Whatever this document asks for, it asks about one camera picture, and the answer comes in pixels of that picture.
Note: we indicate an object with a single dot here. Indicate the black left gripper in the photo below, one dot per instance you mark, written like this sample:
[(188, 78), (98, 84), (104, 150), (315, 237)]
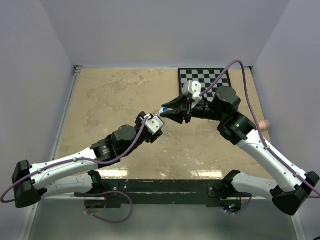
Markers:
[(139, 122)]

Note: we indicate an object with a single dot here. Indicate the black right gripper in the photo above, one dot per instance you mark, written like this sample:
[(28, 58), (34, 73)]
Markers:
[(180, 102)]

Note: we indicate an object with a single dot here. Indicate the clear round plastic bottle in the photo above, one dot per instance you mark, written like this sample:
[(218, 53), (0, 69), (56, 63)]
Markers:
[(158, 115)]

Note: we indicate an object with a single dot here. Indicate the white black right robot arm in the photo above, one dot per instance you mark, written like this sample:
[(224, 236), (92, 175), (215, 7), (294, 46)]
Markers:
[(289, 187)]

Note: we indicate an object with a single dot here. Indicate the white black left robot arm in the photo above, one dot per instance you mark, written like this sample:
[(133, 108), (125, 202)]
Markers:
[(33, 182)]

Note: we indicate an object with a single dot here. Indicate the black white checkerboard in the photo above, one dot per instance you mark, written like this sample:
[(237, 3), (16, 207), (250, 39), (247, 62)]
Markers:
[(205, 76)]

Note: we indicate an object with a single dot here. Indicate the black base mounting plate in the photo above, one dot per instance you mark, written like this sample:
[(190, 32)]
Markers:
[(169, 192)]

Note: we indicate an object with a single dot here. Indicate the pink wooden pin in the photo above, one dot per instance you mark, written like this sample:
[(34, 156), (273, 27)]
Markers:
[(264, 125)]

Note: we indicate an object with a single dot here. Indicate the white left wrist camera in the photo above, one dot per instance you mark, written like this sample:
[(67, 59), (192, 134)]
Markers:
[(153, 124)]

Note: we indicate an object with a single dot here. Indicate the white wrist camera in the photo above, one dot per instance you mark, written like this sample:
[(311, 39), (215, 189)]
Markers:
[(193, 88), (153, 124)]

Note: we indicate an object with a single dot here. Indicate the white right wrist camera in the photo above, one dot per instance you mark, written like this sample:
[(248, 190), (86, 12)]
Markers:
[(193, 88)]

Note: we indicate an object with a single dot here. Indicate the aluminium frame rail left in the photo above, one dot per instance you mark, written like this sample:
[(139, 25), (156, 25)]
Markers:
[(60, 132)]

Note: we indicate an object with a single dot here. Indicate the aluminium frame rail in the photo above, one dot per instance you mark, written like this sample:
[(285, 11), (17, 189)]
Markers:
[(60, 132), (79, 186)]

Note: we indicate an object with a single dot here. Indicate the aluminium frame rail front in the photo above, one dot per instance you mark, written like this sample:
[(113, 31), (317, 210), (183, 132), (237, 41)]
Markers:
[(79, 186)]

